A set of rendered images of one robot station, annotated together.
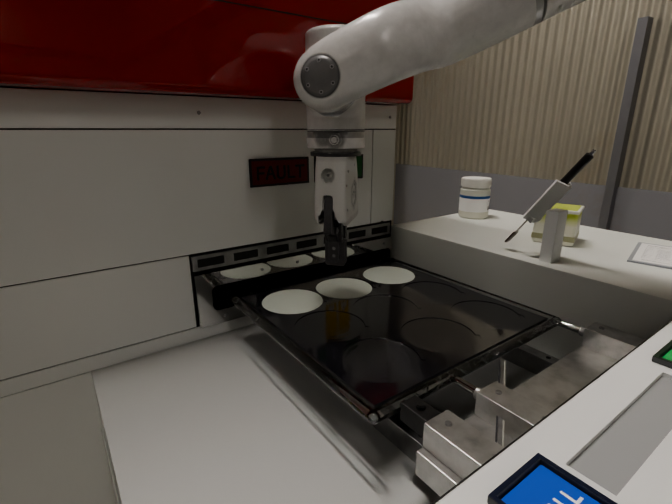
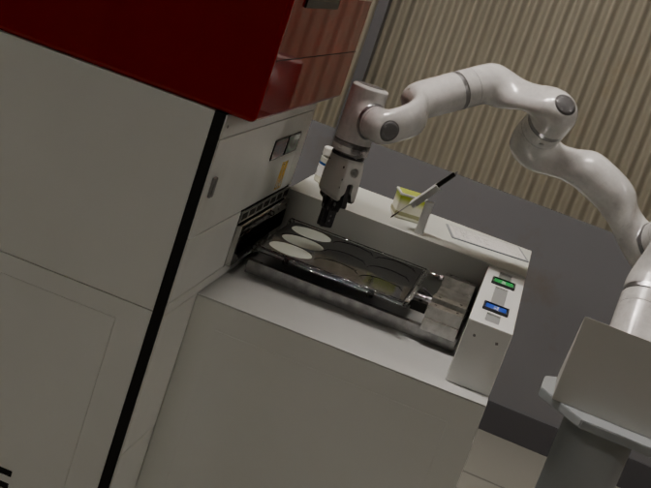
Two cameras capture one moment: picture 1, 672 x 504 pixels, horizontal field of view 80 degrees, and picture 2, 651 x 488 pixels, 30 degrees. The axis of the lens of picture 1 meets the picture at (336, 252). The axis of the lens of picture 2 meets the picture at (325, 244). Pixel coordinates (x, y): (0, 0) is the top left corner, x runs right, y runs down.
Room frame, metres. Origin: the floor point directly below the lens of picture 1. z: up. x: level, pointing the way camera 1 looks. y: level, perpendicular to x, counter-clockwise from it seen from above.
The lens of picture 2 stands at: (-1.26, 1.94, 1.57)
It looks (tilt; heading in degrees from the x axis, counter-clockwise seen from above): 13 degrees down; 313
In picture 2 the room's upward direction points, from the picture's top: 19 degrees clockwise
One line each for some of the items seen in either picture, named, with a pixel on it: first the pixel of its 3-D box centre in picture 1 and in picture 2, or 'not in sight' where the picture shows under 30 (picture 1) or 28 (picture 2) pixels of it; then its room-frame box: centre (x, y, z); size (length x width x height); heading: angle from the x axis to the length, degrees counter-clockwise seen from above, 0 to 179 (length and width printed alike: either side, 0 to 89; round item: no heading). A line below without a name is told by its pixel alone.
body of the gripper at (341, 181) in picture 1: (335, 183); (341, 173); (0.61, 0.00, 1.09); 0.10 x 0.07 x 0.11; 167
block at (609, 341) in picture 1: (620, 344); (458, 284); (0.48, -0.38, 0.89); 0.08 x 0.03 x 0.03; 36
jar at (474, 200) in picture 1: (474, 197); (331, 167); (0.98, -0.34, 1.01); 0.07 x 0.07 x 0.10
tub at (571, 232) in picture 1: (557, 223); (408, 204); (0.75, -0.42, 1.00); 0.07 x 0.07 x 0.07; 54
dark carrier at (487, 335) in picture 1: (385, 308); (344, 259); (0.59, -0.08, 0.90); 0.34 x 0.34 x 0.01; 36
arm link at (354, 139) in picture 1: (335, 141); (351, 147); (0.61, 0.00, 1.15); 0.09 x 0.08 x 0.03; 167
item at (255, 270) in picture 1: (307, 275); (259, 228); (0.75, 0.06, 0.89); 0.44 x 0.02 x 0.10; 126
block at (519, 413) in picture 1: (519, 416); (448, 306); (0.34, -0.18, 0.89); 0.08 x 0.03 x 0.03; 36
